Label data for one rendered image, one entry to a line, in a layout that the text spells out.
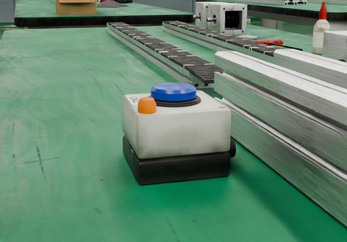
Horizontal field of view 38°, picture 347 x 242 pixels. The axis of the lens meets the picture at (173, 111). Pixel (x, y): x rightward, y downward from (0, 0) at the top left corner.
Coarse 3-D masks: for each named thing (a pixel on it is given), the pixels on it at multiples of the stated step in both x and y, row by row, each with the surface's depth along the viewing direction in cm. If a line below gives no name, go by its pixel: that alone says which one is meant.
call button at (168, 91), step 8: (152, 88) 44; (160, 88) 43; (168, 88) 43; (176, 88) 43; (184, 88) 43; (192, 88) 43; (152, 96) 43; (160, 96) 42; (168, 96) 42; (176, 96) 42; (184, 96) 42; (192, 96) 43
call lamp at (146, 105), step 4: (140, 100) 40; (144, 100) 40; (148, 100) 40; (152, 100) 40; (140, 104) 40; (144, 104) 40; (148, 104) 40; (152, 104) 40; (140, 108) 40; (144, 108) 40; (148, 108) 40; (152, 108) 40; (140, 112) 40; (144, 112) 40; (148, 112) 40; (152, 112) 40
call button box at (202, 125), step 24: (144, 96) 46; (144, 120) 40; (168, 120) 40; (192, 120) 41; (216, 120) 41; (144, 144) 40; (168, 144) 41; (192, 144) 41; (216, 144) 42; (144, 168) 41; (168, 168) 41; (192, 168) 42; (216, 168) 42
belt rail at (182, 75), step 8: (112, 32) 156; (120, 32) 141; (120, 40) 141; (128, 40) 133; (136, 48) 119; (144, 48) 110; (144, 56) 111; (152, 56) 105; (160, 56) 96; (160, 64) 96; (168, 64) 93; (176, 64) 85; (168, 72) 90; (176, 72) 86; (184, 72) 80; (184, 80) 81; (192, 80) 79; (200, 80) 78
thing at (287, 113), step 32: (224, 64) 54; (256, 64) 48; (288, 64) 55; (320, 64) 49; (224, 96) 55; (256, 96) 46; (288, 96) 40; (320, 96) 36; (256, 128) 47; (288, 128) 41; (320, 128) 36; (288, 160) 41; (320, 160) 38; (320, 192) 37
